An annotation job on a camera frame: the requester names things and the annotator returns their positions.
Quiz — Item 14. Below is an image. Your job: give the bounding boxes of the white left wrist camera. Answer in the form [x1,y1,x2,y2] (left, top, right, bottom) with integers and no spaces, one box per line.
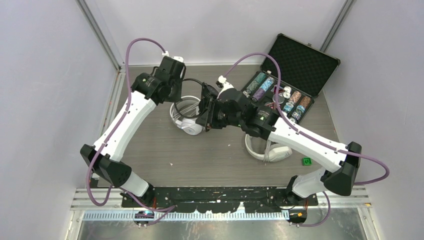
[161,50,184,63]

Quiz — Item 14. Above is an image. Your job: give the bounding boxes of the grey headphone cable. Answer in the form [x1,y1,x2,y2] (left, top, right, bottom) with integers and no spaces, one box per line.
[262,139,279,164]

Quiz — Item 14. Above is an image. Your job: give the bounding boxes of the black headphones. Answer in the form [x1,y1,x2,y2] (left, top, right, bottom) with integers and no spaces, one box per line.
[173,78,220,120]

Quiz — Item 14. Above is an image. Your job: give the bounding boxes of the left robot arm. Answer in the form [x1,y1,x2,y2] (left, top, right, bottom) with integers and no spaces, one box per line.
[80,56,187,207]

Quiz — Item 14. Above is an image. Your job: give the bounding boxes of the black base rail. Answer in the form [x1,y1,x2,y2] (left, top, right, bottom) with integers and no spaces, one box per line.
[121,186,318,214]

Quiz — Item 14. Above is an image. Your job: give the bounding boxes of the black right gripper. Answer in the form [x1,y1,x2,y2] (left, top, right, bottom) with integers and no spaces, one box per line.
[195,96,243,129]

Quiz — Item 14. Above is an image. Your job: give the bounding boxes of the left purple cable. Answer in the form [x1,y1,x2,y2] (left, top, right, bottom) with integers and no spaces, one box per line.
[85,38,170,208]

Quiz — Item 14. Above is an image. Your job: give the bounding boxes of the green lego brick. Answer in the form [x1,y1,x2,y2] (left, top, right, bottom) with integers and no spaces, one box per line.
[302,157,313,166]

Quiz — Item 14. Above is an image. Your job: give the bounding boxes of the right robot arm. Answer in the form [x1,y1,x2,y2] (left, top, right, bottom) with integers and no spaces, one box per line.
[196,87,362,205]

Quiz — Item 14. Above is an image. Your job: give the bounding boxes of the small white headphones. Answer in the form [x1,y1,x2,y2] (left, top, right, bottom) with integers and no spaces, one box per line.
[169,95,205,136]

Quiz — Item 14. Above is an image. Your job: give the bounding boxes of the black poker chip case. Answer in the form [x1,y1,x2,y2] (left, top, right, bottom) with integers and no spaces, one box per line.
[241,33,341,124]

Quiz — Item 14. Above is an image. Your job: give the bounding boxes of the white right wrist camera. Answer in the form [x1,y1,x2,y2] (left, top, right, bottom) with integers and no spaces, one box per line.
[215,75,234,97]

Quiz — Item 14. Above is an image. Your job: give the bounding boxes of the large white grey headphones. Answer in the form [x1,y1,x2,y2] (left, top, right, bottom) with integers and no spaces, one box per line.
[244,134,293,163]

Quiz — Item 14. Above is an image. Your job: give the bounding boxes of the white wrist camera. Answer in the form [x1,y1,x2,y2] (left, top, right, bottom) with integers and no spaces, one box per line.
[161,50,184,63]
[215,75,234,97]

